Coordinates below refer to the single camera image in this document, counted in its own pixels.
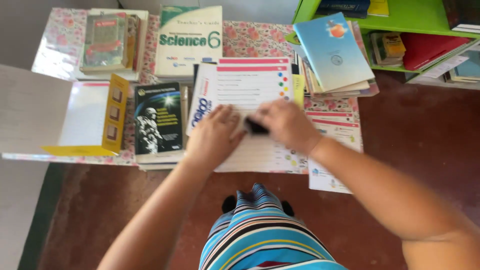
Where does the green white science book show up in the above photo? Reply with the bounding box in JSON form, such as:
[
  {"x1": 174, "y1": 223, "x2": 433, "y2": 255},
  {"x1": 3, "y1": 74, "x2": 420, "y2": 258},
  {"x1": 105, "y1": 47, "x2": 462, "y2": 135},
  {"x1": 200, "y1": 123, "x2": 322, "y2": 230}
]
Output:
[{"x1": 154, "y1": 5, "x2": 223, "y2": 80}]

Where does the green bookshelf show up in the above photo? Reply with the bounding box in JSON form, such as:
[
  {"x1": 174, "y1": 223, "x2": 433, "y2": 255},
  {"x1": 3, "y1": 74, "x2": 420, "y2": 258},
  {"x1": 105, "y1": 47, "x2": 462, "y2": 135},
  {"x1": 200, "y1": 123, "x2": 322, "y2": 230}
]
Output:
[{"x1": 285, "y1": 0, "x2": 480, "y2": 84}]

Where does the yellow white open folder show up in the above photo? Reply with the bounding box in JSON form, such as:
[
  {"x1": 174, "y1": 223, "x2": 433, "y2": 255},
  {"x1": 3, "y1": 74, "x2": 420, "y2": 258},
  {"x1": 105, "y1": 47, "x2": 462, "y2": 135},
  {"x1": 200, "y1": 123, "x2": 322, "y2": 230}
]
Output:
[{"x1": 41, "y1": 73, "x2": 130, "y2": 157}]

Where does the floral pink tablecloth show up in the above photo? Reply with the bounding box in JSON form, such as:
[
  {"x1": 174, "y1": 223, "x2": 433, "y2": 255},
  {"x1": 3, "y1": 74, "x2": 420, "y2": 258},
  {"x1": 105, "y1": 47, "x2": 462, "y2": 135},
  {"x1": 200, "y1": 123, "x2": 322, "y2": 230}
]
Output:
[{"x1": 2, "y1": 7, "x2": 364, "y2": 166}]

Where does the person's right hand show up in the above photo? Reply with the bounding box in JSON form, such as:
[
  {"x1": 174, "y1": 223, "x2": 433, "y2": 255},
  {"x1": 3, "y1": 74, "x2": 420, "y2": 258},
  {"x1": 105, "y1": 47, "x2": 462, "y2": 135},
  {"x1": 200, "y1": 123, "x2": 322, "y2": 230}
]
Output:
[{"x1": 250, "y1": 99, "x2": 324, "y2": 155}]

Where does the stack of thin booklets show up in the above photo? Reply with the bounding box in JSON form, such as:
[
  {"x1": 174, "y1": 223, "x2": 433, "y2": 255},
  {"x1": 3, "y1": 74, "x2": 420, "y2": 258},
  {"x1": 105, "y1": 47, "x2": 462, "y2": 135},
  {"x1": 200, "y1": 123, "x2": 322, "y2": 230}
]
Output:
[{"x1": 292, "y1": 20, "x2": 380, "y2": 99}]

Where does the white blue lettered booklet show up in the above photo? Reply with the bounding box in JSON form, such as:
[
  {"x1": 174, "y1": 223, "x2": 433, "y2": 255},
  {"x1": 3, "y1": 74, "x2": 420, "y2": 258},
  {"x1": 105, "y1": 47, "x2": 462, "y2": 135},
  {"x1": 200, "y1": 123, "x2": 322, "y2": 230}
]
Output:
[{"x1": 186, "y1": 62, "x2": 218, "y2": 136}]

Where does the person's left hand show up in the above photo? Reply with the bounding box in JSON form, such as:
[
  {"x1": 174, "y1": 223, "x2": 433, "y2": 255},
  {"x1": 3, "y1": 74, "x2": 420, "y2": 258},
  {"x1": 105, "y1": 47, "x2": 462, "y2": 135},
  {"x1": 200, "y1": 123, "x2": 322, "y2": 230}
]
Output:
[{"x1": 185, "y1": 104, "x2": 247, "y2": 167}]

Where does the blue booklet with orange fruit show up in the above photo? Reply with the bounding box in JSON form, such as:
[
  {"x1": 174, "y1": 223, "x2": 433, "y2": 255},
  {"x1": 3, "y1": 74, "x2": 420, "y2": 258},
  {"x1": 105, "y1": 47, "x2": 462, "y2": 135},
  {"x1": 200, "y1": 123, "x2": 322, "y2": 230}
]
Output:
[{"x1": 293, "y1": 12, "x2": 376, "y2": 93}]

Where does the stack of old books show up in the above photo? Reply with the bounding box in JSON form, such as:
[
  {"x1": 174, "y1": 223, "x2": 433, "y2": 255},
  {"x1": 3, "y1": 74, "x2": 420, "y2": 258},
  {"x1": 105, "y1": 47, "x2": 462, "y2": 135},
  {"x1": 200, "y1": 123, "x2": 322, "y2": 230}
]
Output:
[{"x1": 74, "y1": 8, "x2": 149, "y2": 82}]

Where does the person's striped blue dress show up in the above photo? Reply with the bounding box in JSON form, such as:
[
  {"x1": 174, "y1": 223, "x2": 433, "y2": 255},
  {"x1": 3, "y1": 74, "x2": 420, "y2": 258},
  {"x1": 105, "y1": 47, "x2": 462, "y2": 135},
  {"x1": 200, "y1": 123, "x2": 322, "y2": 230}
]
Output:
[{"x1": 199, "y1": 183, "x2": 347, "y2": 270}]

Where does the white chart sheet pink header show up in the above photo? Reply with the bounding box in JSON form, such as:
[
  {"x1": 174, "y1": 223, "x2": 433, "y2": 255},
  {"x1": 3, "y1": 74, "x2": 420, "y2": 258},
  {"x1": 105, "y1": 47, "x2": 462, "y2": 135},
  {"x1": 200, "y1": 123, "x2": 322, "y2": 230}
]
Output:
[{"x1": 213, "y1": 57, "x2": 309, "y2": 174}]

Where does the white leaflet with pink bars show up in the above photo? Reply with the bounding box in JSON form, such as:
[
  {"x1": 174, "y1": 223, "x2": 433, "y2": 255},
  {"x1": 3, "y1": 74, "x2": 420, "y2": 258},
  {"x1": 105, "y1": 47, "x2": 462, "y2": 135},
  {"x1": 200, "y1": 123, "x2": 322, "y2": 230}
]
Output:
[{"x1": 304, "y1": 110, "x2": 364, "y2": 194}]

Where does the black astronaut cover book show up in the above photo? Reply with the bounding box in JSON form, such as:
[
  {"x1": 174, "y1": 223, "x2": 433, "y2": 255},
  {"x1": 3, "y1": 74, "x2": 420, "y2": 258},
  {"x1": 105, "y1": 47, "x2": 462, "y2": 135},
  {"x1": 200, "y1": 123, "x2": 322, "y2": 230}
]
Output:
[{"x1": 134, "y1": 82, "x2": 185, "y2": 155}]

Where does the black marker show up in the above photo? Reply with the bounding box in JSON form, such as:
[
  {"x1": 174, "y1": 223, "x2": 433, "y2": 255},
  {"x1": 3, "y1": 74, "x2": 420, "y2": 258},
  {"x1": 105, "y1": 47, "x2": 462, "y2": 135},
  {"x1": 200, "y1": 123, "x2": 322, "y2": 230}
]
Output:
[{"x1": 244, "y1": 117, "x2": 270, "y2": 136}]

